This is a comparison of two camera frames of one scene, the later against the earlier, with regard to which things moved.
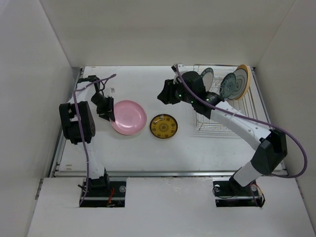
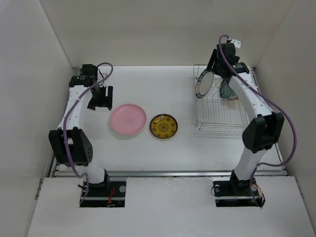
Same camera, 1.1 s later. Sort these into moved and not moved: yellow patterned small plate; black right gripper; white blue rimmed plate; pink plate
Moved: pink plate; black right gripper
Not moved: yellow patterned small plate; white blue rimmed plate
